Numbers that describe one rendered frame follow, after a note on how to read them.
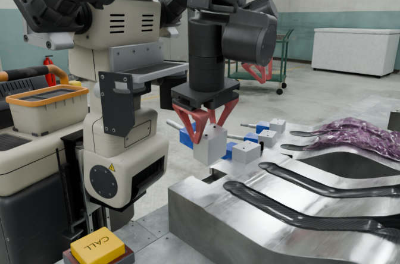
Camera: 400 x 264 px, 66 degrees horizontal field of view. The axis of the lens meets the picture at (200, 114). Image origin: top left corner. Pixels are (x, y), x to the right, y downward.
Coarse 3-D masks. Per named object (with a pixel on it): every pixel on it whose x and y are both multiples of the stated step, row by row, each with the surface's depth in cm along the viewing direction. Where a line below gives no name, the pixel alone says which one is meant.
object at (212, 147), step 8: (168, 120) 61; (176, 128) 60; (184, 128) 57; (208, 128) 54; (216, 128) 54; (224, 128) 54; (184, 136) 56; (208, 136) 52; (216, 136) 52; (224, 136) 54; (192, 144) 55; (200, 144) 53; (208, 144) 51; (216, 144) 53; (224, 144) 55; (200, 152) 54; (208, 152) 52; (216, 152) 54; (224, 152) 56; (200, 160) 54; (208, 160) 53; (216, 160) 55
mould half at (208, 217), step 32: (224, 160) 63; (256, 160) 63; (288, 160) 64; (192, 192) 52; (224, 192) 52; (288, 192) 53; (192, 224) 50; (224, 224) 45; (256, 224) 45; (288, 224) 45; (224, 256) 46; (256, 256) 42; (288, 256) 38; (320, 256) 35; (352, 256) 33; (384, 256) 32
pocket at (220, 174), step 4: (212, 168) 60; (212, 172) 61; (216, 172) 60; (220, 172) 59; (224, 172) 58; (204, 176) 60; (208, 176) 60; (212, 176) 61; (216, 176) 60; (220, 176) 59; (204, 180) 59; (208, 180) 60; (212, 180) 61; (216, 180) 60
